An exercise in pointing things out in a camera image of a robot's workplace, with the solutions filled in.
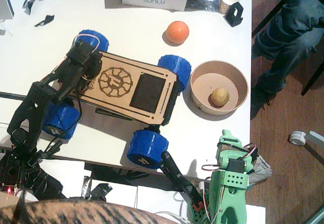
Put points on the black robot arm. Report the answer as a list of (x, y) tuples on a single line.
[(33, 102)]

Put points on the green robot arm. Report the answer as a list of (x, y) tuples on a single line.
[(227, 198)]

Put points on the blue rover wheel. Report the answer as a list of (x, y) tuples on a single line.
[(101, 40), (63, 120), (176, 68), (148, 146)]

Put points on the wooden microrover vehicle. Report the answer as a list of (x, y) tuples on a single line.
[(121, 84)]

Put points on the yellowish potato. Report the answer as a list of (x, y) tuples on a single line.
[(219, 97)]

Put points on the dark shoe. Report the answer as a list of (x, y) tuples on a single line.
[(260, 102)]

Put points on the brown paper bowl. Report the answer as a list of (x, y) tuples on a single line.
[(200, 92)]

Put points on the black bar clamp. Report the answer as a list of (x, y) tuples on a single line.
[(177, 173)]

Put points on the dark rover display panel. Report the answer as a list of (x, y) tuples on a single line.
[(148, 93)]

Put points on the white tape roll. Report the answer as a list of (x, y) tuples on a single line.
[(297, 138)]

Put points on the black table clamp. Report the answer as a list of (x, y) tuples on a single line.
[(53, 148)]

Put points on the white stick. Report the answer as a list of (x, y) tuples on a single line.
[(316, 135)]

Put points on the white SUNLU box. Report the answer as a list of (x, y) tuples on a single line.
[(152, 3)]

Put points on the orange ball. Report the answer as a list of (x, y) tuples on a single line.
[(178, 32)]

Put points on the white grey box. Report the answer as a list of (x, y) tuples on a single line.
[(5, 3)]

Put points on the black chair leg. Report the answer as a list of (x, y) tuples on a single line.
[(312, 79), (268, 18)]

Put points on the black printed holder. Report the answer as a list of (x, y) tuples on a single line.
[(231, 17)]

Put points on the person in dark jeans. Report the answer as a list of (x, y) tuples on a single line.
[(291, 31)]

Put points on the shiny blue foil bag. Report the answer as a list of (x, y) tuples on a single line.
[(202, 3)]

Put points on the brown striped textile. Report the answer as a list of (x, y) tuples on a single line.
[(76, 212)]

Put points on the black plastic bracket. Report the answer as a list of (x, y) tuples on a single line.
[(46, 20)]

